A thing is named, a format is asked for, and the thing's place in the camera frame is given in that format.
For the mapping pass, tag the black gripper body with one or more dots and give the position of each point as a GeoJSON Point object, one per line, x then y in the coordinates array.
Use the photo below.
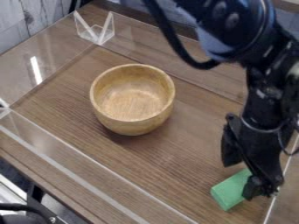
{"type": "Point", "coordinates": [261, 145]}

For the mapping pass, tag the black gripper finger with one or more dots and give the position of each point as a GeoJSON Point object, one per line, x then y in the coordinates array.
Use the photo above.
{"type": "Point", "coordinates": [229, 149]}
{"type": "Point", "coordinates": [258, 187]}

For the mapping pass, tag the green rectangular block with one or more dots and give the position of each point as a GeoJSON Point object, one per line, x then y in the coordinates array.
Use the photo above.
{"type": "Point", "coordinates": [228, 191]}

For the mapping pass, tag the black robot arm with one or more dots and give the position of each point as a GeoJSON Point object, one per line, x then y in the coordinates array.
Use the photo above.
{"type": "Point", "coordinates": [240, 32]}

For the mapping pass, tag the wooden bowl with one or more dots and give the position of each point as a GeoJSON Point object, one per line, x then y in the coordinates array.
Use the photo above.
{"type": "Point", "coordinates": [133, 98]}

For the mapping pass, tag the black table clamp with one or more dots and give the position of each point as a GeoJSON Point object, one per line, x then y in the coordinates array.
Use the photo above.
{"type": "Point", "coordinates": [35, 195]}

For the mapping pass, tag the clear acrylic tray wall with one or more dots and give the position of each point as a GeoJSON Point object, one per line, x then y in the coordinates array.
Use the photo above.
{"type": "Point", "coordinates": [91, 189]}

